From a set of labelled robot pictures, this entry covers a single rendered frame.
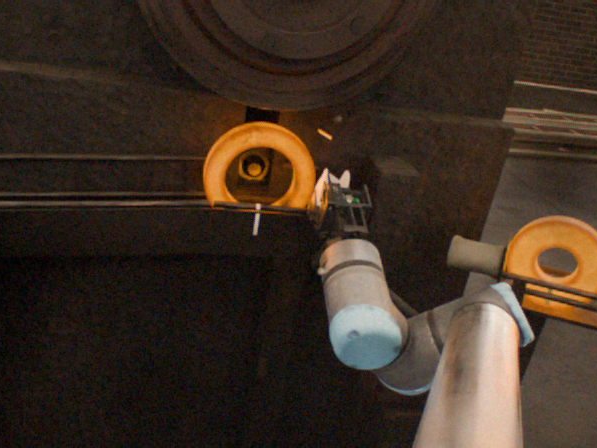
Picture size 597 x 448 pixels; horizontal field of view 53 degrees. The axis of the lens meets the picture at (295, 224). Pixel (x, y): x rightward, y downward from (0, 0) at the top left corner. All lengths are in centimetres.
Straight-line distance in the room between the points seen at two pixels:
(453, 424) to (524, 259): 63
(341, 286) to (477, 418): 37
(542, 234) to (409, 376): 34
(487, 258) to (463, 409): 60
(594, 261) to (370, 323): 44
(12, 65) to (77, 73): 10
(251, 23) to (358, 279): 37
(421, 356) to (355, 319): 14
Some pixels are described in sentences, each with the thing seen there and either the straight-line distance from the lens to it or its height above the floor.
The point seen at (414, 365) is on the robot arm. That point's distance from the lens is 89.
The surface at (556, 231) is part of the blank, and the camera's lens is 106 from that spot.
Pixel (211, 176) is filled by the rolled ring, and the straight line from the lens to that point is 100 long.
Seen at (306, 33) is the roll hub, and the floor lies 101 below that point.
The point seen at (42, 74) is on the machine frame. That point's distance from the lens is 107.
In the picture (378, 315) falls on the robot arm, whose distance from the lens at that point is 79.
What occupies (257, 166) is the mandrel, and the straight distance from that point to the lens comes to 110.
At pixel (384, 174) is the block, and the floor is 79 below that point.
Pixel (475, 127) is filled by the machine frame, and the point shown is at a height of 87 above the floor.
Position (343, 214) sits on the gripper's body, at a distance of 92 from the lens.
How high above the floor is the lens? 112
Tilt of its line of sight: 25 degrees down
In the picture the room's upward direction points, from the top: 10 degrees clockwise
